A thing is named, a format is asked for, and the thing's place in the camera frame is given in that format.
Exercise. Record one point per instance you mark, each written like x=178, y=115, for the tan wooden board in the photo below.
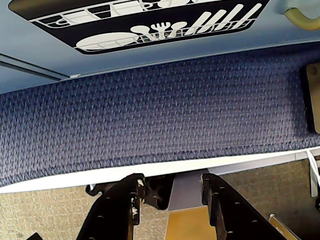
x=187, y=225

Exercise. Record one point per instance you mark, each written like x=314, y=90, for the blue dishwasher door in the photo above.
x=50, y=37

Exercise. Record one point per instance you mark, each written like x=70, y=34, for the tan wooden block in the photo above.
x=315, y=100

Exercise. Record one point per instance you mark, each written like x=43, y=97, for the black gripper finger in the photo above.
x=237, y=217
x=112, y=207

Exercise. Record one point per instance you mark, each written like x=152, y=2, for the gray post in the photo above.
x=186, y=192

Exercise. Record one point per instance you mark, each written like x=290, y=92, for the blue toy kitchen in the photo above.
x=175, y=57

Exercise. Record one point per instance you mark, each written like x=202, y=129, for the blue woven mat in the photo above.
x=150, y=112

